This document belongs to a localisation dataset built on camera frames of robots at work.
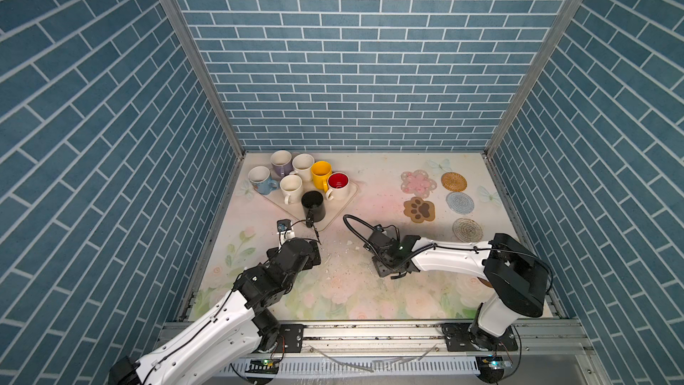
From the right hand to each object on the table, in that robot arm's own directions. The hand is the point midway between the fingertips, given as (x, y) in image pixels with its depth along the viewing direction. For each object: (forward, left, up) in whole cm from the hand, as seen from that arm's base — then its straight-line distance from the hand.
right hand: (386, 262), depth 88 cm
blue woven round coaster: (+27, -29, 0) cm, 40 cm away
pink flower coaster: (+36, -13, 0) cm, 38 cm away
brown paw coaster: (+22, -13, 0) cm, 25 cm away
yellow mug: (+33, +27, +8) cm, 43 cm away
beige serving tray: (+20, +21, +1) cm, 29 cm away
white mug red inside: (+28, +20, +4) cm, 34 cm away
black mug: (+18, +28, +4) cm, 33 cm away
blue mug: (+26, +49, +9) cm, 56 cm away
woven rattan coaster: (+38, -28, 0) cm, 47 cm away
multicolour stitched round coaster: (+15, -30, 0) cm, 33 cm away
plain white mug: (+23, +37, +8) cm, 44 cm away
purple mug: (+38, +45, +6) cm, 59 cm away
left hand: (-2, +24, +12) cm, 27 cm away
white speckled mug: (+37, +35, +6) cm, 52 cm away
